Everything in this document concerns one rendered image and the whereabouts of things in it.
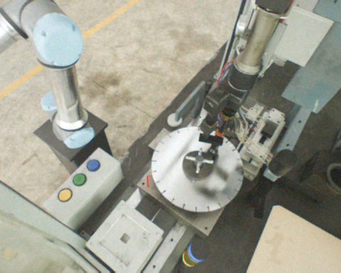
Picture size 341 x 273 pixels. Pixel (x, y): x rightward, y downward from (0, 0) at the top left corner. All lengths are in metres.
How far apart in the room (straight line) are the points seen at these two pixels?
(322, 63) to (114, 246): 0.78
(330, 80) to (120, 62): 2.16
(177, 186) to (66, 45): 0.55
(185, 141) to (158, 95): 1.40
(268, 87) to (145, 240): 1.05
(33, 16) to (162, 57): 2.02
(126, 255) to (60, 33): 0.67
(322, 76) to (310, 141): 0.69
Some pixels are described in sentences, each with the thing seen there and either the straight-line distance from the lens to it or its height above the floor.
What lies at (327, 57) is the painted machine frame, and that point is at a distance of 0.71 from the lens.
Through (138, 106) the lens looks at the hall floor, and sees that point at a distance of 2.25.
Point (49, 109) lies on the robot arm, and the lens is 1.09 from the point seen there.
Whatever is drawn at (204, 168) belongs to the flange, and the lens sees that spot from 0.90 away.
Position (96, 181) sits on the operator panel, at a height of 0.90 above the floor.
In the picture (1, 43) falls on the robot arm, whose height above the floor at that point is 1.29.
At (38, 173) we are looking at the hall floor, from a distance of 2.11.
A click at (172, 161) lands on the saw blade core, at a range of 0.91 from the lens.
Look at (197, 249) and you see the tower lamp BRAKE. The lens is 0.62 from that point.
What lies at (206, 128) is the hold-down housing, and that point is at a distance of 0.80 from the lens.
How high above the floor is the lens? 1.77
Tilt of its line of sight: 58 degrees down
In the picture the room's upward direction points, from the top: 4 degrees clockwise
